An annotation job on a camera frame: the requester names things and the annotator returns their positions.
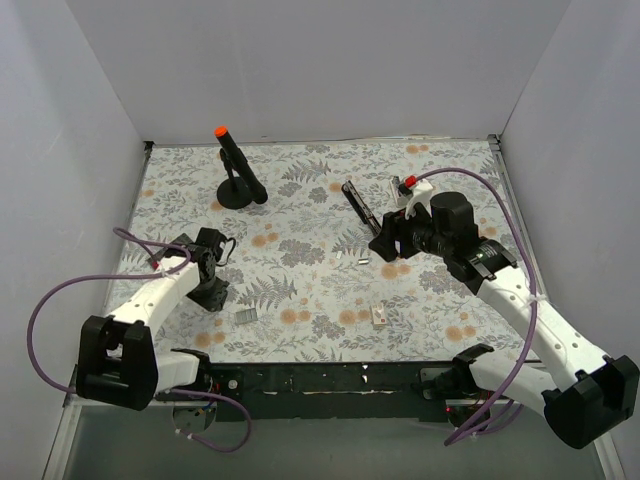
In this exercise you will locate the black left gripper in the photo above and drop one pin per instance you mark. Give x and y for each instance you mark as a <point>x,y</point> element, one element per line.
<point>209,296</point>

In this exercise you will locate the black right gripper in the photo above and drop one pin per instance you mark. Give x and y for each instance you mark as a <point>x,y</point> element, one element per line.
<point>390,235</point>

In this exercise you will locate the black stapler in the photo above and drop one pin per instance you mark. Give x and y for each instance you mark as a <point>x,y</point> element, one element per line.
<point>361,208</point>

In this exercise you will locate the beige stapler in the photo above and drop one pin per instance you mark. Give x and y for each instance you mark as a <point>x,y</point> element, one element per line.
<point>398,197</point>

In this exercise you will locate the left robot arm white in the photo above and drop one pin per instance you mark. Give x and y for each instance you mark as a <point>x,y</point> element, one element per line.
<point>117,361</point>

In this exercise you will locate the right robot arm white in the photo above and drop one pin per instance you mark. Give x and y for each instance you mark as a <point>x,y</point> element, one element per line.
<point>582,392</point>

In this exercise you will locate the small staple box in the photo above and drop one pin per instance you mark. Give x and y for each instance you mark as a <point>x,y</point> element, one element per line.
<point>378,315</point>

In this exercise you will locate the black microphone on stand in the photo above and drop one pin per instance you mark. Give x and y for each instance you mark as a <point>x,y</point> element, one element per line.
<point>241,187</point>

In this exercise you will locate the floral patterned table mat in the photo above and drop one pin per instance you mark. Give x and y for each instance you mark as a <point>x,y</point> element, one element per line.
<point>311,306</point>

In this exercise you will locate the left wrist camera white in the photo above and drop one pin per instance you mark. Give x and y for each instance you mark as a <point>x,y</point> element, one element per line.
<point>155,259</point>

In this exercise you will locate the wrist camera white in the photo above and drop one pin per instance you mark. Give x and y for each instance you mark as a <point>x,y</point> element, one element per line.
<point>155,259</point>
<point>420,193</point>

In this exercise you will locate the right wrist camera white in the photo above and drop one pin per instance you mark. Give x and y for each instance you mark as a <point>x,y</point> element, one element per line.
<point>420,193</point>

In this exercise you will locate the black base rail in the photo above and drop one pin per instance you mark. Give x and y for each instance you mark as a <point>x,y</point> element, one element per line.
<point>340,390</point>

